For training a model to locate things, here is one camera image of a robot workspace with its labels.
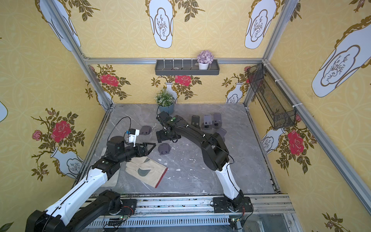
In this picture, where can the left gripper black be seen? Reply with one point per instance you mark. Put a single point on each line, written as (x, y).
(137, 149)

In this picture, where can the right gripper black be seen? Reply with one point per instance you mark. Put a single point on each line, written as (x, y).
(167, 135)

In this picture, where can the dark phone stand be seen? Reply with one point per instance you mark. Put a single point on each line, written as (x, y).
(195, 121)

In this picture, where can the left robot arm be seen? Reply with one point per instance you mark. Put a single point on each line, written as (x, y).
(67, 214)

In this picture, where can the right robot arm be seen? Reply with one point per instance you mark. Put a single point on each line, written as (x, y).
(214, 151)

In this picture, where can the beige work glove right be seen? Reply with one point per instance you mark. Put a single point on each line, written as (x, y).
(146, 170)

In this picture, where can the green plant blue pot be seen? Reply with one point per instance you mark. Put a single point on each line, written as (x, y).
(165, 102)

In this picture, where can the purple flower white pot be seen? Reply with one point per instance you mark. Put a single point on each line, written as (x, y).
(204, 59)

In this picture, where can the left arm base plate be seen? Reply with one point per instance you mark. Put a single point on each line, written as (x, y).
(126, 207)

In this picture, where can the grey wall shelf tray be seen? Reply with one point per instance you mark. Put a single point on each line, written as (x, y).
(184, 67)

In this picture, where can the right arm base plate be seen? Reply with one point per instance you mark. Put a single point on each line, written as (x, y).
(226, 205)

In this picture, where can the black wire mesh basket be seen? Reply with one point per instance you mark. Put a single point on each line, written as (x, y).
(275, 104)

